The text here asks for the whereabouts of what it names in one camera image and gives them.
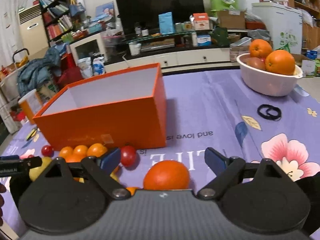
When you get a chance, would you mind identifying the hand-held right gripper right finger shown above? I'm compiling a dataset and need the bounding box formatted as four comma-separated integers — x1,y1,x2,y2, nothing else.
196,147,297,200

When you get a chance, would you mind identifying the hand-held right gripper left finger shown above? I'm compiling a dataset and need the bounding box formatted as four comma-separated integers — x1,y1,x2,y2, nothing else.
44,148,131,200

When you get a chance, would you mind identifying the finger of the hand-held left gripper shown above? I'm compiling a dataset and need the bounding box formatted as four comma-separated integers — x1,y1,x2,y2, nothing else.
0,156,42,178

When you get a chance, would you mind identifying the smooth yellow pear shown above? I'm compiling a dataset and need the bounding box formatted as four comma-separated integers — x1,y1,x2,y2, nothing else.
29,156,53,182

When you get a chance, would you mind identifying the large red tomato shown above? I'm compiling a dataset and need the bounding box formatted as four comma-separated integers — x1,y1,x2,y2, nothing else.
120,145,137,167

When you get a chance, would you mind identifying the small red tomato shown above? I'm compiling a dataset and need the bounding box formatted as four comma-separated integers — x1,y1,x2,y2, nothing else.
41,145,54,157

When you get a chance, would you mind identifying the orange cardboard box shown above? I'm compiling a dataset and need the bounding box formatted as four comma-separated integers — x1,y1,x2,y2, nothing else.
32,63,167,152

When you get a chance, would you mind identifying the large orange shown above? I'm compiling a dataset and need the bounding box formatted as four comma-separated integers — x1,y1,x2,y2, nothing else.
143,160,190,191
265,50,296,76
249,39,273,58

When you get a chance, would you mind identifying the purple floral tablecloth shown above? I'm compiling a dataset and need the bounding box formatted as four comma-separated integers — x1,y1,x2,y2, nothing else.
0,69,320,240

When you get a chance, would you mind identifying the orange canister with white lid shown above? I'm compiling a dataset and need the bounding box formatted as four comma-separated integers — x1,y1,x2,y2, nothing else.
18,89,42,125

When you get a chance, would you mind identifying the white colander bowl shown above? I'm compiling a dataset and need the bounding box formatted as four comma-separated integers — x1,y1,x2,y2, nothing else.
236,53,303,97

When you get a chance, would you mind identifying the blue and white bag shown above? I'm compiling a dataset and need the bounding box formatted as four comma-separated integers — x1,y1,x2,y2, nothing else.
92,57,105,75

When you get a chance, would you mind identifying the red shopping bag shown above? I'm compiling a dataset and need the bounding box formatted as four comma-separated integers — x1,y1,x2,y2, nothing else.
56,52,84,89

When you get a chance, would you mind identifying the white plastic bag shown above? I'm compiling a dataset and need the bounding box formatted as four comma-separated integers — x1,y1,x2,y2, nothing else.
77,57,92,78

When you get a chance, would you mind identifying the blue padded jacket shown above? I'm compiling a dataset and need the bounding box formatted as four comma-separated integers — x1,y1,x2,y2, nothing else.
17,46,62,90

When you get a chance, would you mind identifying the white television cabinet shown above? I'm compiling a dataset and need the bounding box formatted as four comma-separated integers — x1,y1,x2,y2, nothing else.
104,29,240,69

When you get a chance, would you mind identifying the white glass-door cabinet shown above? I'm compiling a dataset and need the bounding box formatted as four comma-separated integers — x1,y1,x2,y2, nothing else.
69,32,108,65

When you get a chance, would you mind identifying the clear plastic container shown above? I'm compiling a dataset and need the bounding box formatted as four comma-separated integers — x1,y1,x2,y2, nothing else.
230,37,252,55

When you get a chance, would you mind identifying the blue and white tissue box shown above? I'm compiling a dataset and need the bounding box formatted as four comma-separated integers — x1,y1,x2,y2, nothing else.
197,35,212,47

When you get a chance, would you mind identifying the silver media player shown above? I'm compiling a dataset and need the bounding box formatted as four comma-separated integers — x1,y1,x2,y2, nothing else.
141,43,175,52

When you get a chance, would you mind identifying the dark green bag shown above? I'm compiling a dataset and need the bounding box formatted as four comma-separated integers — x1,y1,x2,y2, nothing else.
209,26,229,47

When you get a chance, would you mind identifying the beige standing air conditioner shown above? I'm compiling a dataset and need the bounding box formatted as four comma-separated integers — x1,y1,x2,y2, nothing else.
19,4,49,55

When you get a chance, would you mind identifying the orange and white box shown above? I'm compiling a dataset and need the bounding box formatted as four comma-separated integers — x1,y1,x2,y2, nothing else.
192,13,210,30

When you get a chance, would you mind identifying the white curtain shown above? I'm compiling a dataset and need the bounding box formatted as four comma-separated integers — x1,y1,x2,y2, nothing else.
0,0,23,80

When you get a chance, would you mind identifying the brown cardboard box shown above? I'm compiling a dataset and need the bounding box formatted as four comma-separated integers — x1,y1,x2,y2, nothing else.
217,9,247,30

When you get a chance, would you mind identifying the light blue upright box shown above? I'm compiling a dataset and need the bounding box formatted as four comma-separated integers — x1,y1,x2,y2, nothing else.
158,12,175,35

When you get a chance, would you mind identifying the white chest freezer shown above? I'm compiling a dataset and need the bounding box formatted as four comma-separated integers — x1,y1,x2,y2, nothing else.
251,2,303,54

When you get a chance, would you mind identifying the blue picture board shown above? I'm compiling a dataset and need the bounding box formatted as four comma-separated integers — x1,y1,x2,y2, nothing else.
96,2,115,20

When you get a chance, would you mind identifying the black bookshelf with books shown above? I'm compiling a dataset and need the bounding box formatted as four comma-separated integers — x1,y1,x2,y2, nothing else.
35,0,84,42

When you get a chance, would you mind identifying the black flat television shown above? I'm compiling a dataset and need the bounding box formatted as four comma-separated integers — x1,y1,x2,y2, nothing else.
114,0,205,36

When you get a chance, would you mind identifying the wooden shelving unit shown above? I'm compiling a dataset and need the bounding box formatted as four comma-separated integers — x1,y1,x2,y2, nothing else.
280,0,320,50

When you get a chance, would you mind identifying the black hair tie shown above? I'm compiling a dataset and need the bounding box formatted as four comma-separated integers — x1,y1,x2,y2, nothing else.
257,104,274,119
265,106,282,120

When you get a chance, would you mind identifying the black trolley handle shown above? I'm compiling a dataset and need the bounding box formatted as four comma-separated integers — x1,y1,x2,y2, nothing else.
12,48,30,67

